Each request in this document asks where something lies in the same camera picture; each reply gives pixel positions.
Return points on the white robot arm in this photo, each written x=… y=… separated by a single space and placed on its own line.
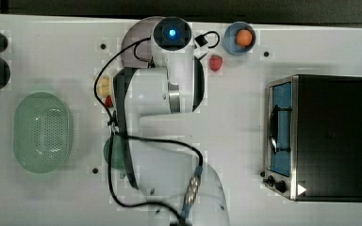
x=178 y=186

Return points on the red felt strawberry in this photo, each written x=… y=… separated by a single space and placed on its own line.
x=215 y=63

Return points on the small red tomato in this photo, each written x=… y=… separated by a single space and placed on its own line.
x=108 y=102

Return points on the blue bowl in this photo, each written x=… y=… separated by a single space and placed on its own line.
x=229 y=39

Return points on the orange ball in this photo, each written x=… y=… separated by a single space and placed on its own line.
x=244 y=38

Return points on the black toaster oven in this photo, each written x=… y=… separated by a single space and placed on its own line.
x=314 y=138

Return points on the green perforated colander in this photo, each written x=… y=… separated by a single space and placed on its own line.
x=43 y=132

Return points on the green cup with handle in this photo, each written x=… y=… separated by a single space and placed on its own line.
x=117 y=162

